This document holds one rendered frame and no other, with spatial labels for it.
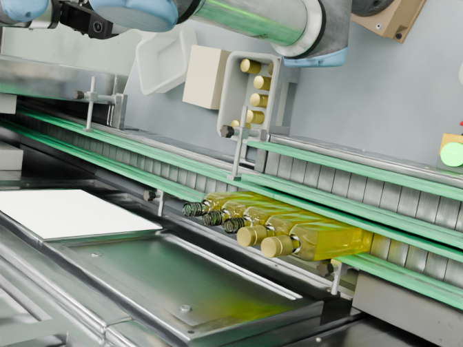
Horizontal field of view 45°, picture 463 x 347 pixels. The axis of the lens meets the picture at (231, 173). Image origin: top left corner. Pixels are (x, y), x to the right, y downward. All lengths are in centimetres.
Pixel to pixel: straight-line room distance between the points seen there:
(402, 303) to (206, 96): 76
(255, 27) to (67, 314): 55
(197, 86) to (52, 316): 83
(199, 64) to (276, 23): 66
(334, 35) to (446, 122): 32
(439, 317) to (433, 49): 54
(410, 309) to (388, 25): 56
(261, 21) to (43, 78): 111
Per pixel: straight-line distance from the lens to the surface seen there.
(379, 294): 114
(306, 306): 105
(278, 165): 127
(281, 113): 139
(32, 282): 107
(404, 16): 124
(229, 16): 85
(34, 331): 90
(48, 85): 190
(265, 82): 141
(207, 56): 155
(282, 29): 94
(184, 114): 171
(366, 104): 130
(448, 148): 109
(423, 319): 111
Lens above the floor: 185
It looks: 45 degrees down
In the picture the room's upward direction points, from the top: 90 degrees counter-clockwise
